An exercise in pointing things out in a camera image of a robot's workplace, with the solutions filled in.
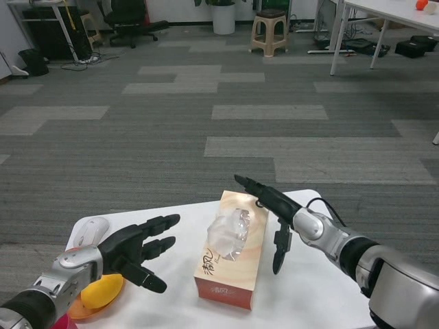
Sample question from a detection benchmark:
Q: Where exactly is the small beige stool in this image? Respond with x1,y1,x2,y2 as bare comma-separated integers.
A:
79,13,104,47

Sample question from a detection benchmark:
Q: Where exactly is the black office chair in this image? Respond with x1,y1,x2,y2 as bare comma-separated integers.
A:
97,0,169,49

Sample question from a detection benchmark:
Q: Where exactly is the black cabinet under desk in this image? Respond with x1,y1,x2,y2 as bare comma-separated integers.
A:
22,6,93,62

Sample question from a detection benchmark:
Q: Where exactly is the white room divider panel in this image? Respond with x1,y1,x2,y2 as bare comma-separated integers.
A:
0,47,30,80

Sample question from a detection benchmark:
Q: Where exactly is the orange plastic plate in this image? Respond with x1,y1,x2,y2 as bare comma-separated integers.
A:
67,294,121,320

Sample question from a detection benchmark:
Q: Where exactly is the yellow hanging strip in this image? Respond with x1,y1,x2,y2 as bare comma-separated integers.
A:
64,0,76,32

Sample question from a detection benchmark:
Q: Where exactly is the white computer mouse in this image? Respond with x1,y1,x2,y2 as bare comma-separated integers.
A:
73,216,110,248

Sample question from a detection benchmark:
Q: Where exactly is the white desk with monitor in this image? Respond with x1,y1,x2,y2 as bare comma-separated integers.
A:
5,0,85,63

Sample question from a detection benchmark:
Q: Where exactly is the black hard case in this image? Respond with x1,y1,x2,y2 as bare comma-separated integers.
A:
394,35,438,59

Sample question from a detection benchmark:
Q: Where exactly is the large white table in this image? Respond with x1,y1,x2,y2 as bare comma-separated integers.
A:
329,0,439,145

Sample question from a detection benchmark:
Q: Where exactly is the black trash bin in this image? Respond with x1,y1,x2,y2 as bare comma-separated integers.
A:
17,48,50,77

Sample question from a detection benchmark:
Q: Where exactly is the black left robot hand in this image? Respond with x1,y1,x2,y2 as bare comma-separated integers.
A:
97,214,182,295

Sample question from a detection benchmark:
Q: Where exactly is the green black cabinet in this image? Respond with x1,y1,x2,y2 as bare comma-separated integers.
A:
257,0,291,11

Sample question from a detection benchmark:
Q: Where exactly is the green potted plant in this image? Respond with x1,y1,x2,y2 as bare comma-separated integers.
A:
193,0,248,7

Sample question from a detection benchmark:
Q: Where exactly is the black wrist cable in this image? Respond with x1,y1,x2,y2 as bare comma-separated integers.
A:
305,197,347,227

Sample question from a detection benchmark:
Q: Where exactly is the white standing desk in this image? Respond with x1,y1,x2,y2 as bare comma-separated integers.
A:
307,0,347,55

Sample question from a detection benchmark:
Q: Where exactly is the beige plastic stool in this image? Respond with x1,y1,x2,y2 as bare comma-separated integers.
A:
248,9,289,58

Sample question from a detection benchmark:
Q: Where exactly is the black equipment bag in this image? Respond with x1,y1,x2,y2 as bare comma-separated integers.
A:
344,38,390,58

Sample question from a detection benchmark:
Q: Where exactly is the white plant pot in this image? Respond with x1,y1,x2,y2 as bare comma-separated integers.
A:
211,3,237,35

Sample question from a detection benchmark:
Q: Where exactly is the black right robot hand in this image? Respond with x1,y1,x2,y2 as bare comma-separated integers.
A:
233,174,305,276

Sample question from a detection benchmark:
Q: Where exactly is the orange beige tissue box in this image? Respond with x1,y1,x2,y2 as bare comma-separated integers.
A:
193,190,270,311

